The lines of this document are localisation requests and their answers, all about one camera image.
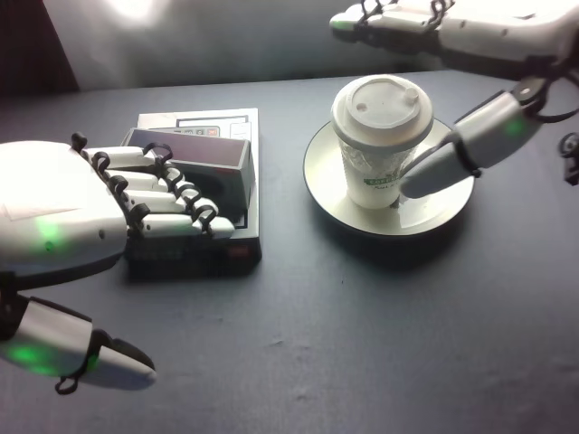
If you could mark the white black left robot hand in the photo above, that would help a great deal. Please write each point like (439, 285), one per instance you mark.
(54, 203)

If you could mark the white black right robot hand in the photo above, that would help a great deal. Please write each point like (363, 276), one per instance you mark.
(497, 27)

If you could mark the maroon and white box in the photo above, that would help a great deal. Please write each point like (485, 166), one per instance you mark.
(203, 149)

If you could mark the white paper cup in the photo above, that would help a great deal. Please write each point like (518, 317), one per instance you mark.
(375, 135)

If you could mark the calculator box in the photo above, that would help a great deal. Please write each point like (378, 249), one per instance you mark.
(190, 262)

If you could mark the white plate with leaf print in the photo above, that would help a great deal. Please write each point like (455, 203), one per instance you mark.
(325, 181)

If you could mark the white backdrop sheet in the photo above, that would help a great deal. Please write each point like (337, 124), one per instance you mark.
(226, 40)

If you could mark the grey table cloth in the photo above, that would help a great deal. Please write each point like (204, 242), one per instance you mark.
(316, 339)

